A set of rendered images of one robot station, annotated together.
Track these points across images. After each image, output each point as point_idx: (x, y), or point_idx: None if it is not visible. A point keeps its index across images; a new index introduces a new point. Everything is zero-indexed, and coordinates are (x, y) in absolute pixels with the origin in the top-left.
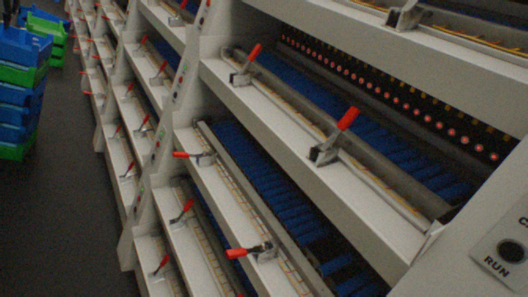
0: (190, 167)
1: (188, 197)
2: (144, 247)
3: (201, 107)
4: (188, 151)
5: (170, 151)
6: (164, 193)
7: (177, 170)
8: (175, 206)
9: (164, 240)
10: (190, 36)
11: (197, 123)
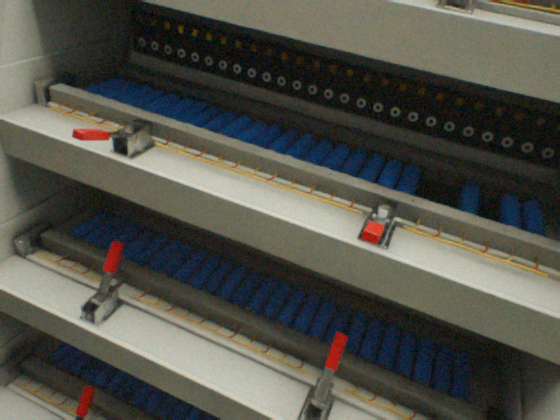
0: (98, 172)
1: (83, 255)
2: (3, 411)
3: (43, 54)
4: (75, 141)
5: (1, 173)
6: (18, 273)
7: (25, 215)
8: (63, 283)
9: (45, 375)
10: None
11: (52, 89)
